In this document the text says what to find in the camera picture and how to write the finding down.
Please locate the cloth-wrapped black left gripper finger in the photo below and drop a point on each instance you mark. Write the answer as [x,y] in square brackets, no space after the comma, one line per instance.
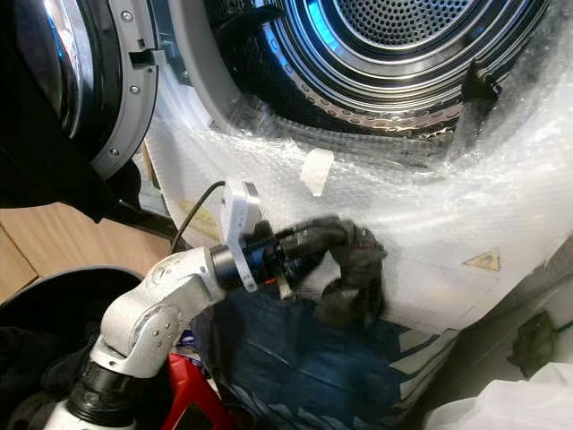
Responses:
[354,300]
[331,233]

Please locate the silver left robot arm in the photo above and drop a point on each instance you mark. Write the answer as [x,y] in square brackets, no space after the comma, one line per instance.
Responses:
[148,313]

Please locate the dark clothes pile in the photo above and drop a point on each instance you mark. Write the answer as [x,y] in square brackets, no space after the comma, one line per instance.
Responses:
[36,376]

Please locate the white tape tab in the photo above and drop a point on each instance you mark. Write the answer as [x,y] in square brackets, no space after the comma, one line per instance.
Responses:
[317,170]

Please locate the dark blue garment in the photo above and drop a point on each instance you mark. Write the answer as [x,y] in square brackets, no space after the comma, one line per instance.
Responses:
[295,367]

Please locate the faded yellow rectangular sticker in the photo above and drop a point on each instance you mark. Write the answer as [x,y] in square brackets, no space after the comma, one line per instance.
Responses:
[200,219]

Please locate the clear bubble wrap sheet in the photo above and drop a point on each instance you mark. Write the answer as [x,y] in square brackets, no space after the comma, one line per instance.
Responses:
[421,215]

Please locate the yellow triangle warning sticker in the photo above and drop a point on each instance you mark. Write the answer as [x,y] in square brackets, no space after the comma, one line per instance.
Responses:
[484,262]

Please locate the red robot body part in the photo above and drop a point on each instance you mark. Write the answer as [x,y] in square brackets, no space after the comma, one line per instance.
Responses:
[192,394]

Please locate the white cloth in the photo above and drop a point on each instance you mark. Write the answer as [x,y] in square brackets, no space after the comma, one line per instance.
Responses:
[501,408]

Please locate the perforated steel washer drum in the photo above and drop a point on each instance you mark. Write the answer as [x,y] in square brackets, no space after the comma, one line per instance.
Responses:
[394,54]

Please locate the black round laundry basket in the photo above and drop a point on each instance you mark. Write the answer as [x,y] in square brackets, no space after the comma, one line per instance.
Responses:
[72,287]

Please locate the black drum lifter paddle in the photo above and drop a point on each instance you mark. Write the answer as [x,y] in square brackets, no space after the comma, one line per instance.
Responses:
[481,83]

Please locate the grey washer door gasket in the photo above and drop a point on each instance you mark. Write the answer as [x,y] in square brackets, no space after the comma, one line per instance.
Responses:
[195,63]

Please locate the grey round washer door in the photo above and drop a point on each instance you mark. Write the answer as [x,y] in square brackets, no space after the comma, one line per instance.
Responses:
[130,81]

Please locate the black hanging garment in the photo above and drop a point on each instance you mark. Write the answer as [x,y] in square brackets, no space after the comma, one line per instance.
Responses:
[31,116]

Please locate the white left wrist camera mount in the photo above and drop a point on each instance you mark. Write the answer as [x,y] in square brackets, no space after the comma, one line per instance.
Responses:
[240,219]

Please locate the dark wall socket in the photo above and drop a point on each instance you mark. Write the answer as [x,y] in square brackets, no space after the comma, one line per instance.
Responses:
[534,343]

